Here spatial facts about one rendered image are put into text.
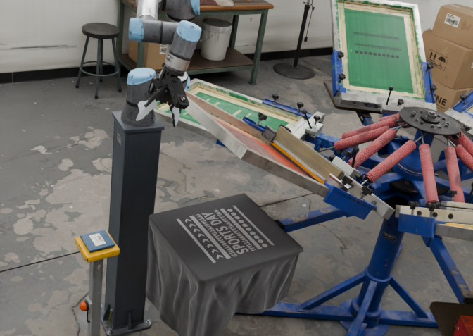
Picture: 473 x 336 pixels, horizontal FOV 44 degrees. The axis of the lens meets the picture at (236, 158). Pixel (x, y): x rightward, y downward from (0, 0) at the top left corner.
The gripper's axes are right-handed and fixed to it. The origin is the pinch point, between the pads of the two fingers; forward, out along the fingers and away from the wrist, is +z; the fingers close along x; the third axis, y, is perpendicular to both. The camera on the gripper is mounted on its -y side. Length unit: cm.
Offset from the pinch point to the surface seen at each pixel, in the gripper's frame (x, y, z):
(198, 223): -43, 9, 43
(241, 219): -61, 5, 38
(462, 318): -80, -87, 16
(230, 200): -64, 19, 37
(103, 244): -2, 9, 54
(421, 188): -146, -14, 4
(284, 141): -74, 13, 3
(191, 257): -30, -9, 47
